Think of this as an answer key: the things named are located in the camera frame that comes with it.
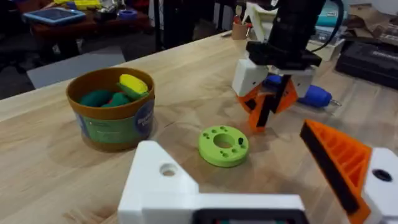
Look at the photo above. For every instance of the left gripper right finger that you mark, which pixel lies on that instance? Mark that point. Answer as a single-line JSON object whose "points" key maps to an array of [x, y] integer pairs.
{"points": [[345, 158]]}

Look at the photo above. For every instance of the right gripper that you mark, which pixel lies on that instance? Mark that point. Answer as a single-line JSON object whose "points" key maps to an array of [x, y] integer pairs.
{"points": [[289, 34]]}

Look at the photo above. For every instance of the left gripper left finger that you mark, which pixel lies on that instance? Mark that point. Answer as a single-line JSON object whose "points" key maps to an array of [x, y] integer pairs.
{"points": [[152, 186]]}

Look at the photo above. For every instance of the blue electric screwdriver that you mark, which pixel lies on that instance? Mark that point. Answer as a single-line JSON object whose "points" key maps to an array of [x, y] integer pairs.
{"points": [[315, 96]]}

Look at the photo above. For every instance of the small black screw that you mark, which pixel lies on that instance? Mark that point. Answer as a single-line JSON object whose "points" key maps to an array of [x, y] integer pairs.
{"points": [[240, 141]]}

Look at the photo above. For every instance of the brown cup with scissors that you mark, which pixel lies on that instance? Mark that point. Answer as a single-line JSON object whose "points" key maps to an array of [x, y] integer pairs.
{"points": [[239, 31]]}

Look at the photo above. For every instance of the green disc with holes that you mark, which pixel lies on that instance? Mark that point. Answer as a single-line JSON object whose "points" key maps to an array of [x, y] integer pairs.
{"points": [[211, 152]]}

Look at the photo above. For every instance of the white printed part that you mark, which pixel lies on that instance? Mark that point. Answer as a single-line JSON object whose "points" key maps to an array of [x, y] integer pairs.
{"points": [[256, 18]]}

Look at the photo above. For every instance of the brown tub with toys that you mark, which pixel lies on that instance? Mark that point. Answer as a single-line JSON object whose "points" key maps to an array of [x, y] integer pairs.
{"points": [[115, 127]]}

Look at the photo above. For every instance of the teal box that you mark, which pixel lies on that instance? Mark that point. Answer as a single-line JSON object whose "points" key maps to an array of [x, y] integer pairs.
{"points": [[329, 14]]}

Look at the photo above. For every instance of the black case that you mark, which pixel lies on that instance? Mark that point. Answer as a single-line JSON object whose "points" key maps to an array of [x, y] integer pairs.
{"points": [[370, 63]]}

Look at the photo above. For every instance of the crumpled brown cardboard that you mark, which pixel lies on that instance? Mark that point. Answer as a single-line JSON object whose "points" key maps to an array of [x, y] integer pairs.
{"points": [[370, 21]]}

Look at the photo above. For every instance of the grey flat panel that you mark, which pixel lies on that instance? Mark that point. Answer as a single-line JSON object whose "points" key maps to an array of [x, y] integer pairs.
{"points": [[77, 65]]}

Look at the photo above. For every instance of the blue tape roll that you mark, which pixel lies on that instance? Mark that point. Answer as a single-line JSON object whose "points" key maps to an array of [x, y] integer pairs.
{"points": [[127, 14]]}

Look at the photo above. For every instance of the dark red side table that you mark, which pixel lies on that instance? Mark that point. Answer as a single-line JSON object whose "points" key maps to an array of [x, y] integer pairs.
{"points": [[93, 26]]}

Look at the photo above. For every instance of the yellow toy blocks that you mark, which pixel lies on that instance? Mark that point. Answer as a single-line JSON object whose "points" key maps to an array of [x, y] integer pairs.
{"points": [[82, 3]]}

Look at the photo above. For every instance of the blue framed tablet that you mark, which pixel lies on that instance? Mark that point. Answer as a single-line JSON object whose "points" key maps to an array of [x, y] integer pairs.
{"points": [[54, 15]]}

